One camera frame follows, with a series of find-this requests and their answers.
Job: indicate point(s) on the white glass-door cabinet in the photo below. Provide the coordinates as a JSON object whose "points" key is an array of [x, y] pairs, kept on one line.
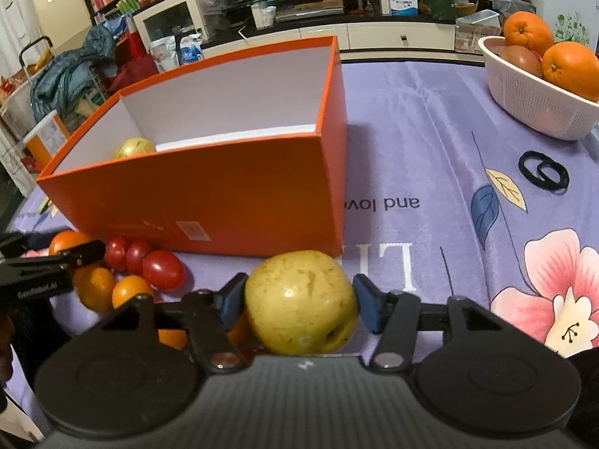
{"points": [[171, 21]]}

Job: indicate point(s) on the white freezer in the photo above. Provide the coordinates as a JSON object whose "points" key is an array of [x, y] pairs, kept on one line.
{"points": [[566, 0]]}

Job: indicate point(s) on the yellow apple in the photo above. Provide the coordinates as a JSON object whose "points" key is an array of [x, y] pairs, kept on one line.
{"points": [[134, 148], [299, 299]]}

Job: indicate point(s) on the clear plastic container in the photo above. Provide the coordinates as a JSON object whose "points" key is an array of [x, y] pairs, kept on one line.
{"points": [[479, 21]]}

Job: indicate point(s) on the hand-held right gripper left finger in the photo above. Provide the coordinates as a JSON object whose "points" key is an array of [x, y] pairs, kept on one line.
{"points": [[230, 304]]}

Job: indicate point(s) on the blue and white box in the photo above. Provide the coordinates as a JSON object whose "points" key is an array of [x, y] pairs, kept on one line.
{"points": [[403, 5]]}

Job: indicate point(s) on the white tv stand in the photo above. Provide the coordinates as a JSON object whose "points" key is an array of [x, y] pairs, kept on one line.
{"points": [[374, 35]]}

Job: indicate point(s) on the standing air conditioner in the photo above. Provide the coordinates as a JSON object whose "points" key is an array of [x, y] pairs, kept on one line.
{"points": [[58, 4]]}

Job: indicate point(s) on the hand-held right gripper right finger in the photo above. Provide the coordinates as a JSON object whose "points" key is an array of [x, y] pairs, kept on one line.
{"points": [[367, 304]]}

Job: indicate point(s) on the mandarin orange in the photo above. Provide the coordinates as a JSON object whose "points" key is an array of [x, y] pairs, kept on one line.
{"points": [[172, 339], [241, 332], [96, 290], [65, 241], [128, 290]]}

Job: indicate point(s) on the red cherry tomato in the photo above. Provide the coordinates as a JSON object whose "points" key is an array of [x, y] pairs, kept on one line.
{"points": [[135, 257], [116, 252], [164, 270]]}

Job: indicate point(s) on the orange and white carton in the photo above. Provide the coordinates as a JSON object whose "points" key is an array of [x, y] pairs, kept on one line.
{"points": [[44, 138]]}

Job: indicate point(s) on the blue jacket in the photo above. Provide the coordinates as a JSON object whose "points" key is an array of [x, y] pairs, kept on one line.
{"points": [[65, 70]]}

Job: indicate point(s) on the white plastic basket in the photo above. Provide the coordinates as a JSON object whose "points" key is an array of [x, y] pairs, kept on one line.
{"points": [[538, 103]]}

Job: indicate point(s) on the red bag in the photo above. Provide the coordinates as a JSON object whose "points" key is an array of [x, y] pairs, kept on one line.
{"points": [[131, 72]]}

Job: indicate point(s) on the red apple in basket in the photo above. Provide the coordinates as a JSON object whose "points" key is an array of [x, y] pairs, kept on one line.
{"points": [[520, 61]]}

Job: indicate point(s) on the orange cardboard box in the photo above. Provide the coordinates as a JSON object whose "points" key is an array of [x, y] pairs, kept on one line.
{"points": [[210, 196]]}

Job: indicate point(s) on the white and blue sack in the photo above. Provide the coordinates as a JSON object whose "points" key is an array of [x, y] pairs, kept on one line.
{"points": [[189, 49]]}

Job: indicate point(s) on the black trolley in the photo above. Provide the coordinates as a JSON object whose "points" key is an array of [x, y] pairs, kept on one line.
{"points": [[32, 56]]}

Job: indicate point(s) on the dark green bag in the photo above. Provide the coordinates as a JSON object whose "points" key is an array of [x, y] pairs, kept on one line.
{"points": [[437, 2]]}

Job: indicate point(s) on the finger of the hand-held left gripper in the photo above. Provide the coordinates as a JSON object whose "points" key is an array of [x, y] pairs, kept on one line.
{"points": [[79, 252], [23, 239]]}

